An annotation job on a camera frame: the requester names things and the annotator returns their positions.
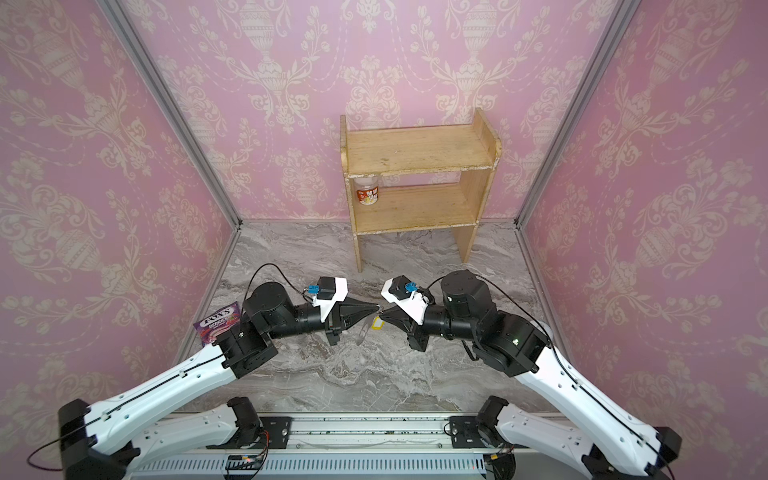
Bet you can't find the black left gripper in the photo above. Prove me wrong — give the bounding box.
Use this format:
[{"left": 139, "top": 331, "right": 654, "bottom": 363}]
[{"left": 266, "top": 293, "right": 378, "bottom": 346}]

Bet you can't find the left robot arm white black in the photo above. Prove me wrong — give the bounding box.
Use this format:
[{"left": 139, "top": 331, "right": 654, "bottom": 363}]
[{"left": 57, "top": 277, "right": 379, "bottom": 479}]

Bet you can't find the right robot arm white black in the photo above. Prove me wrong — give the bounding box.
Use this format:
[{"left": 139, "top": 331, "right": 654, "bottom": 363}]
[{"left": 380, "top": 270, "right": 682, "bottom": 479}]

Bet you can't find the small jar red label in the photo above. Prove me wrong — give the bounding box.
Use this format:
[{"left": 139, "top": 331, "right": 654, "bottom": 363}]
[{"left": 354, "top": 176, "right": 379, "bottom": 206}]

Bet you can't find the wooden two-tier shelf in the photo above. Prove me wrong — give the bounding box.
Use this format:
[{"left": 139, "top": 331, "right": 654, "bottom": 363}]
[{"left": 339, "top": 108, "right": 503, "bottom": 271}]

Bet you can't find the purple Fox's candy bag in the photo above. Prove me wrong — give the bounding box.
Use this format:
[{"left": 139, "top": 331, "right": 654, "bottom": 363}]
[{"left": 193, "top": 302, "right": 240, "bottom": 346}]

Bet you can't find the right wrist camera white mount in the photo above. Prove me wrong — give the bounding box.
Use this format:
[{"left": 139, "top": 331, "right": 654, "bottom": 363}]
[{"left": 381, "top": 275, "right": 435, "bottom": 325}]

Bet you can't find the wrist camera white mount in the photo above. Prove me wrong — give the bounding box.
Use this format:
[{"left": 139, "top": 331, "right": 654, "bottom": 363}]
[
  {"left": 307, "top": 276, "right": 348, "bottom": 323},
  {"left": 381, "top": 275, "right": 435, "bottom": 325}
]

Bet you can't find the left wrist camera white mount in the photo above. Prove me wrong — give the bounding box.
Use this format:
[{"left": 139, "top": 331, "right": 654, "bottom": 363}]
[{"left": 307, "top": 276, "right": 348, "bottom": 323}]

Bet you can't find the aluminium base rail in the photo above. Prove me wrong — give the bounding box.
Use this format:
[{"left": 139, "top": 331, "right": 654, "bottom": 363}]
[{"left": 104, "top": 411, "right": 541, "bottom": 480}]

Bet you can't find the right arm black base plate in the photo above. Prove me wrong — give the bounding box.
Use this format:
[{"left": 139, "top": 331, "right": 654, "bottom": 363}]
[{"left": 447, "top": 416, "right": 505, "bottom": 449}]

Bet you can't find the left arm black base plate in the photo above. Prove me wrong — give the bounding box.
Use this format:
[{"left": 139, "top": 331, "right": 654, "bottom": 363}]
[{"left": 207, "top": 416, "right": 293, "bottom": 450}]

